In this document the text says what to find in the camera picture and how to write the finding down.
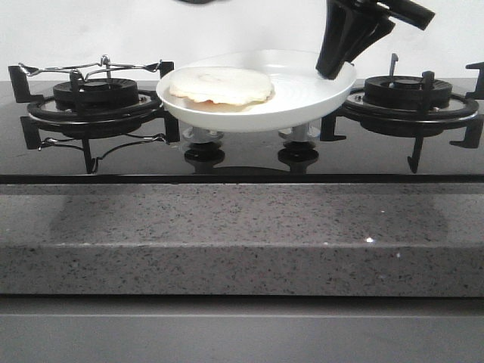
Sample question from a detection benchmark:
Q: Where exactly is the black gas burner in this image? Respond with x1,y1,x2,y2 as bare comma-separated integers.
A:
53,78,138,111
363,76,452,110

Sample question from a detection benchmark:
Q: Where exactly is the right black gas burner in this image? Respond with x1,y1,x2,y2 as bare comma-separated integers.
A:
363,76,452,110

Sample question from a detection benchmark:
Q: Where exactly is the left black gas burner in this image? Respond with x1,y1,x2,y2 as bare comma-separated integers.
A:
53,78,138,111

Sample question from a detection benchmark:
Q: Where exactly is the black glass cooktop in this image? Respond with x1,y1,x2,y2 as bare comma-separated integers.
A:
1,81,483,184

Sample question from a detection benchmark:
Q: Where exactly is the white fried egg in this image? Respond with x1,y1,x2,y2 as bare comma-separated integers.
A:
169,67,274,106

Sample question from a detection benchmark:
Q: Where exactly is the left silver stove knob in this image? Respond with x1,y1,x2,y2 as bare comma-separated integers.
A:
182,127,224,144

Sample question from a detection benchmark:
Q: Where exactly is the silver stove knob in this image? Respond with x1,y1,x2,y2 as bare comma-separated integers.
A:
182,127,224,144
278,123,321,142

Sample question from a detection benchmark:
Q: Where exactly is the black pan support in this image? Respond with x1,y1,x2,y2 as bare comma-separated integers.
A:
319,53,483,173
8,54,181,173

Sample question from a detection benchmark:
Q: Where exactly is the left black pan support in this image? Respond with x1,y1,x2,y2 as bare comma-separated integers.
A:
8,54,181,173

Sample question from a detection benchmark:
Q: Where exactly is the metal wire pan ring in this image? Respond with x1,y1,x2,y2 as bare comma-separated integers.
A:
17,54,164,82

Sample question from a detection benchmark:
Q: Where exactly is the right black pan support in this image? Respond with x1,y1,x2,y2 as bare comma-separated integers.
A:
319,53,483,173

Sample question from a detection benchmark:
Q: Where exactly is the black frying pan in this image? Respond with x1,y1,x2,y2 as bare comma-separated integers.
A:
178,0,225,6

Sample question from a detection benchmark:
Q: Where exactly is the right silver stove knob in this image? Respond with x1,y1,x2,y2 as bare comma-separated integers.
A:
278,123,321,142

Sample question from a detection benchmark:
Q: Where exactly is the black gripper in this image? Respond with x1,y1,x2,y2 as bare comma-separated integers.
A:
315,0,435,79

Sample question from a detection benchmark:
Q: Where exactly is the white round plate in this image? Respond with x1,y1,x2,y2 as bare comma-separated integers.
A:
156,49,356,132

